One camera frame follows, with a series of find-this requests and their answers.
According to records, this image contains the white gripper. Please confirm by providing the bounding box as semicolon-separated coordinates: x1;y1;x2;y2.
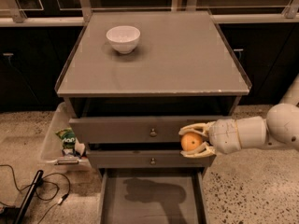
178;119;241;158

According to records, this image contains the orange fruit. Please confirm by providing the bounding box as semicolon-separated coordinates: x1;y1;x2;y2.
181;133;203;151

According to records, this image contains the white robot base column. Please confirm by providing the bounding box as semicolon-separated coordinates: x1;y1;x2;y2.
280;74;299;105

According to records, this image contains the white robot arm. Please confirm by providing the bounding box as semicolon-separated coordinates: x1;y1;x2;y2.
178;104;299;159

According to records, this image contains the grey drawer cabinet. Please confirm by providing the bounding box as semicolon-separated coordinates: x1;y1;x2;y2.
54;10;252;179

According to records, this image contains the grey top drawer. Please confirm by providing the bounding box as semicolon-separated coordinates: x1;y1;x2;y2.
69;116;226;144

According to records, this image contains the grey drawer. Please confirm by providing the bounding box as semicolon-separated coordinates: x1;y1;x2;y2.
87;150;216;169
69;116;226;144
98;168;210;224

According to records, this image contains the grey bottom drawer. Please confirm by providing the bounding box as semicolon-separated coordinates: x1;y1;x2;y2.
98;168;210;224

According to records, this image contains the grey middle drawer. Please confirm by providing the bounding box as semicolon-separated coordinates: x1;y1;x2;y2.
87;150;216;169

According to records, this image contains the white ceramic bowl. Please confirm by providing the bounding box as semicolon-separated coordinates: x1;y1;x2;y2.
106;25;141;54

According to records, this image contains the green snack bag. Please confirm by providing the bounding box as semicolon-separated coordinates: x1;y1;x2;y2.
55;128;76;155

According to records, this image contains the clear plastic bin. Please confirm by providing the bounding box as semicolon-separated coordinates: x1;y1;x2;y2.
40;103;91;172

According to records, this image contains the black bar tool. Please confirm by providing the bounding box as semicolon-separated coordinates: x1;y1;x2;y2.
13;170;44;224

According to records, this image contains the metal railing frame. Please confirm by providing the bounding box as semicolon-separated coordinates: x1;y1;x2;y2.
0;0;299;26

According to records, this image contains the black cable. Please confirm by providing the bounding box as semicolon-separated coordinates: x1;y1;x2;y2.
0;163;72;224

